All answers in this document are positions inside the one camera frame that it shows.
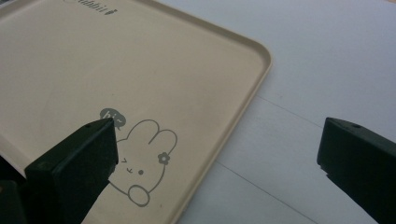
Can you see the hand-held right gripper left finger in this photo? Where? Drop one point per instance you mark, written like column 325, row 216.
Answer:
column 74, row 168

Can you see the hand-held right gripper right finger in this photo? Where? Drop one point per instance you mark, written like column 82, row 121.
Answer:
column 358, row 155

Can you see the beige tray with rabbit print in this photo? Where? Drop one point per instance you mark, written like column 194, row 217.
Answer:
column 140, row 68

